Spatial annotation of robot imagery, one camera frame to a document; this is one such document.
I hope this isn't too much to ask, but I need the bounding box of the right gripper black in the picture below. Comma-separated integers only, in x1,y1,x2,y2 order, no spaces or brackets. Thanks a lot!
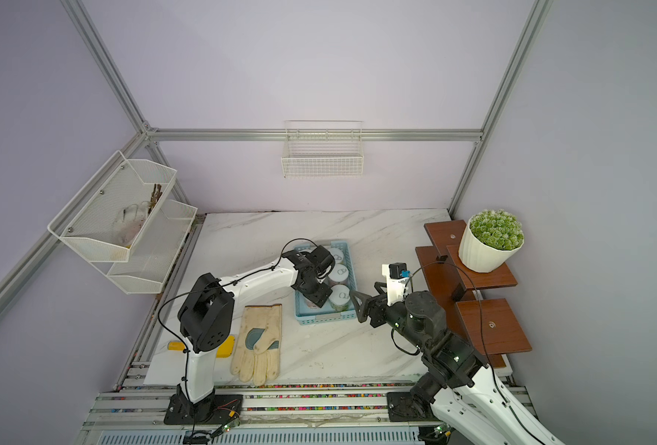
351,281,430,350

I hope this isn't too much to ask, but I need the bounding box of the yellow can pull tab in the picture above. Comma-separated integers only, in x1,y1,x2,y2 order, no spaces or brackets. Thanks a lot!
328,248,344,264

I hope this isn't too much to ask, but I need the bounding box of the green can pull tab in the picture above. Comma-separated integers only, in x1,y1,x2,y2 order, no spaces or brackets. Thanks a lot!
328,285,351,312

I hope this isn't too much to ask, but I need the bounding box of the pink can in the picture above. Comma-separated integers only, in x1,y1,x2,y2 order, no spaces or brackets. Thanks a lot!
302,297,321,311

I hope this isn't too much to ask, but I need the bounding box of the pink can pull tab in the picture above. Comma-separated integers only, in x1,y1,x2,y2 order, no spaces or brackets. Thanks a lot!
328,264,350,286

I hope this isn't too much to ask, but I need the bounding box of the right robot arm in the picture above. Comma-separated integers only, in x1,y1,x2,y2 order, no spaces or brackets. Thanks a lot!
350,291,560,444

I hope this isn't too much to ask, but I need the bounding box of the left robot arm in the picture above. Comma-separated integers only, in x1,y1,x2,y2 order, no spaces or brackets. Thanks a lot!
174,246,336,404

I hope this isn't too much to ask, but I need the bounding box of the beige work glove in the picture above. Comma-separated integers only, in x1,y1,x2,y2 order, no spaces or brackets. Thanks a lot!
230,304,283,387

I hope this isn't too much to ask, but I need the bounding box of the yellow plastic scoop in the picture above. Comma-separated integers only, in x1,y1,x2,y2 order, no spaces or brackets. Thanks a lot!
166,335,235,358

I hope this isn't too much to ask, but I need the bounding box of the brown wooden tiered shelf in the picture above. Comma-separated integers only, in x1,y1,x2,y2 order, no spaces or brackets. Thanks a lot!
416,220,532,379

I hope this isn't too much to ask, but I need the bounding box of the white potted green plant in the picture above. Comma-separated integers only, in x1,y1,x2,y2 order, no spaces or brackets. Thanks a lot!
458,210,525,274

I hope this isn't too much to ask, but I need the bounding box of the white mesh lower bin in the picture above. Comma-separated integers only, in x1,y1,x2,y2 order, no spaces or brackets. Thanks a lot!
106,200,197,294

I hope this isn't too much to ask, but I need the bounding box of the white mesh bin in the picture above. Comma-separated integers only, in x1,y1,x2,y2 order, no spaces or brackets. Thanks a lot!
48,151,176,263
106,200,197,294

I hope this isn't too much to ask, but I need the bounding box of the clear bag in bin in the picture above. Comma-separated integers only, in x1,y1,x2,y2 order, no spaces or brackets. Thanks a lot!
112,201,150,248

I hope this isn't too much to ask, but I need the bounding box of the white mesh upper bin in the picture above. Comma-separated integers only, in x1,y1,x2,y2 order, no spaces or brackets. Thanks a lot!
48,151,176,263

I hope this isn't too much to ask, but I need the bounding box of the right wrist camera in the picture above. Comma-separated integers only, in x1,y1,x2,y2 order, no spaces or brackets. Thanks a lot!
382,263,410,306

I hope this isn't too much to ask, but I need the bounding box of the white wire wall basket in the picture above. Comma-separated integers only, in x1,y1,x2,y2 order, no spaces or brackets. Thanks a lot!
281,121,365,179

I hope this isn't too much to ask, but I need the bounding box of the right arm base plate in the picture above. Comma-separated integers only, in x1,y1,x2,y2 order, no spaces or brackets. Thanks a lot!
386,392,438,422

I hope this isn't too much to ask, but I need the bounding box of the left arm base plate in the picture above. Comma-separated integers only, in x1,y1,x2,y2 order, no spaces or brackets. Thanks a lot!
164,386,243,426

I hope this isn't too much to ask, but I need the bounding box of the aluminium frame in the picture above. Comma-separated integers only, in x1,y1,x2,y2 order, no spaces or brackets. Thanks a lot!
0,1,552,321

